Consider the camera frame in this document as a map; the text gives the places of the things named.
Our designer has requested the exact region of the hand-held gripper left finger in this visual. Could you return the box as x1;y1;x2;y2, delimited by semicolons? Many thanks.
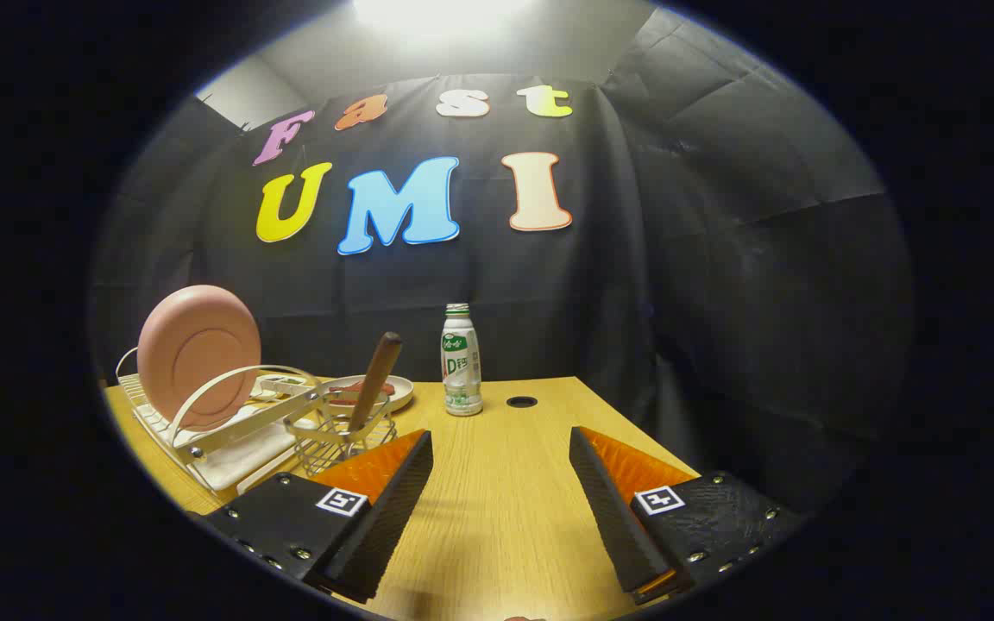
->
204;430;434;605

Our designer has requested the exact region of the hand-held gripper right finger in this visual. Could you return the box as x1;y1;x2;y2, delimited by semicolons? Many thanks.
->
569;425;808;606

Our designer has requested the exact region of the metal wire basket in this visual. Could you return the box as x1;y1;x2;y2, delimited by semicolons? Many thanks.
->
283;390;399;478

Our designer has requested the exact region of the wooden-handled spoon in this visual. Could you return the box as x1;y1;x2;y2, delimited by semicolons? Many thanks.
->
347;332;403;435

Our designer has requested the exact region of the white wire dish rack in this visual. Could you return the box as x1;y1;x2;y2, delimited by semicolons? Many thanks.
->
115;347;330;492

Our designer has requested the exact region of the pink plate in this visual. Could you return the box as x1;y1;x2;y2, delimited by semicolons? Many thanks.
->
136;285;263;432

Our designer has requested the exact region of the grey round plate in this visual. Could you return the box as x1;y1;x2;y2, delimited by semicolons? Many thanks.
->
322;375;416;415

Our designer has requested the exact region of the white green-label drink bottle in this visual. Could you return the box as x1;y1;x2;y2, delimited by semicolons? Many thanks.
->
440;303;484;417

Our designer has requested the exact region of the white divided bean tray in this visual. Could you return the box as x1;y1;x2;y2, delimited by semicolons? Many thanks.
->
257;373;318;398

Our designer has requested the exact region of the black backdrop cloth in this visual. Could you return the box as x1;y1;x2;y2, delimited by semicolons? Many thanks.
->
91;9;916;518

